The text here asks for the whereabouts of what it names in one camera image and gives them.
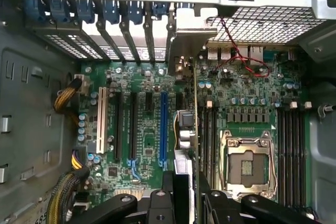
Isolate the silver chipset heatsink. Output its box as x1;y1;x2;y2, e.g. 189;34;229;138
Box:
113;188;144;199

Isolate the silver CPU socket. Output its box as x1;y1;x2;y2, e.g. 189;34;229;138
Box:
219;129;278;200

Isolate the black RAM slot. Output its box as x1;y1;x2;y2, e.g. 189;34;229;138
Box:
277;107;285;206
285;107;292;206
299;107;307;206
291;107;299;206
198;105;205;175
211;105;219;189
204;105;212;183

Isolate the blue expansion slot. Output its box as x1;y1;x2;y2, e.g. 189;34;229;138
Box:
159;91;169;164

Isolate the black long expansion slot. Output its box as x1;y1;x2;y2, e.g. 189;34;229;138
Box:
129;91;139;159
114;91;124;161

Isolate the white expansion slot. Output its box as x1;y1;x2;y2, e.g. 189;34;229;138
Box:
96;87;109;155

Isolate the black short expansion slot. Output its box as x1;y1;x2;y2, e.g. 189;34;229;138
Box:
144;92;154;112
175;92;185;111

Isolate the green motherboard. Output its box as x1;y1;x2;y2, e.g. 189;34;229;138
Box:
78;44;312;209

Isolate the grey power supply unit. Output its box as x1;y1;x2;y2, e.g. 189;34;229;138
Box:
10;192;53;224

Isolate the grey metal PC case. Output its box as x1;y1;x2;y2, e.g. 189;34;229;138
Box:
0;0;336;224

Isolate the perforated metal slot cover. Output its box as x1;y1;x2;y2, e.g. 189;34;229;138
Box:
65;31;105;60
33;28;89;60

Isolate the blue slot retention clip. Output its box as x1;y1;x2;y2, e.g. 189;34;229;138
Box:
152;1;166;20
25;0;47;23
128;0;144;25
102;0;121;25
49;0;71;23
76;0;96;24

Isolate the yellow black braided cable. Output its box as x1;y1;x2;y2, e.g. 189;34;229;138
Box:
53;74;90;120
46;149;91;224

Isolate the red black twisted wire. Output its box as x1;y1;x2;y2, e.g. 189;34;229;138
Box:
219;16;270;78

